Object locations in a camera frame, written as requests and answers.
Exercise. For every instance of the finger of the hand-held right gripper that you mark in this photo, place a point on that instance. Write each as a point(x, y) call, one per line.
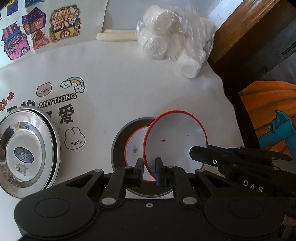
point(259, 154)
point(203, 154)

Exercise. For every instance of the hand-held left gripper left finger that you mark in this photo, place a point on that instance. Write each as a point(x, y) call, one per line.
point(139, 172)

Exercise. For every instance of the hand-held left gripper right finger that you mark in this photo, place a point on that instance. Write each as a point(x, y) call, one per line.
point(158, 172)

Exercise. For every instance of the grey round base plate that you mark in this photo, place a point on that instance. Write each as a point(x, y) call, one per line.
point(119, 144)

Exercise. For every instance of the white bowl with red speck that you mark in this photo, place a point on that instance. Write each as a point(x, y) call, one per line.
point(175, 132)

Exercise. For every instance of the plain steel plate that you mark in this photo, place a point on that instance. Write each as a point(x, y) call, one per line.
point(58, 150)

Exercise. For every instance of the steel plate with blue sticker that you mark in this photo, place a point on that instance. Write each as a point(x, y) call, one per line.
point(20, 148)

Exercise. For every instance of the orange and blue painting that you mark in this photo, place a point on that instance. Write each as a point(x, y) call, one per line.
point(261, 109)

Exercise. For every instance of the plastic bag of white rolls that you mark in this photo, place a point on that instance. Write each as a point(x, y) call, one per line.
point(171, 34)

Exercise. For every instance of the wooden cabinet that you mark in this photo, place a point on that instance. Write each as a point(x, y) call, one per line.
point(249, 25)

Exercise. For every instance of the cream rolled mat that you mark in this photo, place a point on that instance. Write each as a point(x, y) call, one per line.
point(115, 36)

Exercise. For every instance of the colourful house drawings poster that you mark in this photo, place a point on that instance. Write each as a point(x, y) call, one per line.
point(34, 30)

